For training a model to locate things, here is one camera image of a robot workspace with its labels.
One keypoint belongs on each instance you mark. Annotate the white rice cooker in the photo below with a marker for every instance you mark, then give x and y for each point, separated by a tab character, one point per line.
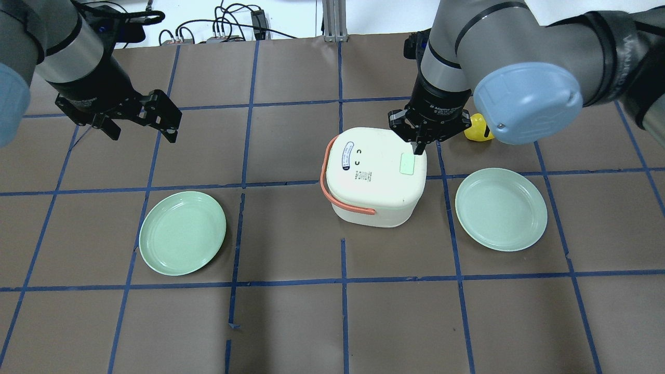
372	177

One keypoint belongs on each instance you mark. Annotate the green plate near left arm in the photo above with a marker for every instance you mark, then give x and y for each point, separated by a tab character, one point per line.
182	233

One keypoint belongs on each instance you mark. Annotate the aluminium frame post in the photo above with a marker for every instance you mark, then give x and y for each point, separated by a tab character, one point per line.
335	21

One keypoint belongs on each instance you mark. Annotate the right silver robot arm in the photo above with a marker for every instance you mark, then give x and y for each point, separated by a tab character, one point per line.
528	80

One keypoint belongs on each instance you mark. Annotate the yellow toy pepper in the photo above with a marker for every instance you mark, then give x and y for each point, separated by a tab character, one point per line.
479	130

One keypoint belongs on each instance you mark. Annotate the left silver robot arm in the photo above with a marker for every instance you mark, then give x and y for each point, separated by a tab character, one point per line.
69	45

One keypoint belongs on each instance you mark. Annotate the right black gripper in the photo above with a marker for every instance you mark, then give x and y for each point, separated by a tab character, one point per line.
439	102

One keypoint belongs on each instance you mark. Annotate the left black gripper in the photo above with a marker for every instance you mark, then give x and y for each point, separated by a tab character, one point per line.
98	85

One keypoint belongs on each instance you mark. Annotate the green plate near right arm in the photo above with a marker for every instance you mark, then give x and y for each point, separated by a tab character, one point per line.
501	210

